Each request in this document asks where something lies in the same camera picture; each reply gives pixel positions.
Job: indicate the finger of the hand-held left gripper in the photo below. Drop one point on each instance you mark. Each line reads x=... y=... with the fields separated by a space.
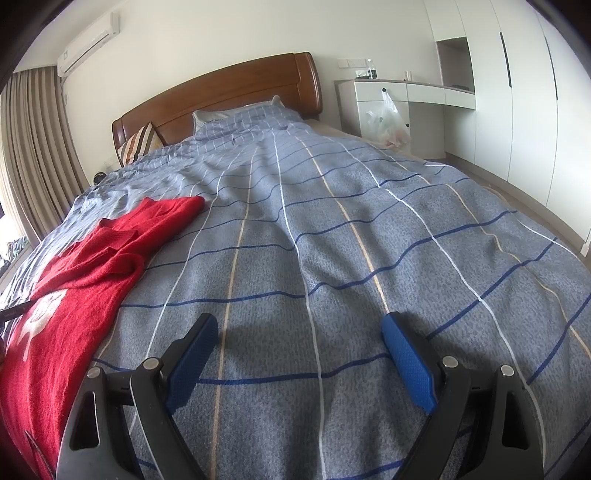
x=14 y=313

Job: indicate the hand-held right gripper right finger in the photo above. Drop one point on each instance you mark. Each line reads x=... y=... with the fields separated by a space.
x=411 y=364

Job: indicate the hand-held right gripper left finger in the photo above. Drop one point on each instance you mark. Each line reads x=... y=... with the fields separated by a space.
x=191 y=364

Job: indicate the red knitted sweater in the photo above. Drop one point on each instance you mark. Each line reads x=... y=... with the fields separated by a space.
x=69 y=323

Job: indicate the pile of clothes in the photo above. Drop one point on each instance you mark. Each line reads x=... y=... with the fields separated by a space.
x=16 y=247

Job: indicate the small white fan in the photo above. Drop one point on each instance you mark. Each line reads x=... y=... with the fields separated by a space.
x=99 y=177

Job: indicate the bed with blue checked duvet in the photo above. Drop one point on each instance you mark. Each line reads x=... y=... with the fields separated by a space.
x=323 y=230

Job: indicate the beige curtain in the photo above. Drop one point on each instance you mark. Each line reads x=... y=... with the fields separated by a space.
x=32 y=152

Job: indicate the striped cushion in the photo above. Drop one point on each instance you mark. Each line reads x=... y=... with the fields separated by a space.
x=138 y=143

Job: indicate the white plastic bag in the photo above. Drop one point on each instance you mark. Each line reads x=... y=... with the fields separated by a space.
x=388 y=124

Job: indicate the grey checked pillow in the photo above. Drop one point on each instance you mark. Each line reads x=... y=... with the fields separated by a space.
x=207 y=119

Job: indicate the wooden headboard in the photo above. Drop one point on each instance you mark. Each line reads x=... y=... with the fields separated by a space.
x=221 y=97

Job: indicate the white wardrobe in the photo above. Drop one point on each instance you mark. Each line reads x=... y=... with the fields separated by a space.
x=521 y=115

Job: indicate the white desk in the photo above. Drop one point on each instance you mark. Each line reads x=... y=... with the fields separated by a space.
x=383 y=90

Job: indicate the white air conditioner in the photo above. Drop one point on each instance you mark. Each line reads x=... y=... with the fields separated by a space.
x=87 y=44

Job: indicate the white wall outlet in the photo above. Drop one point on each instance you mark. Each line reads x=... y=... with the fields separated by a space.
x=351 y=62

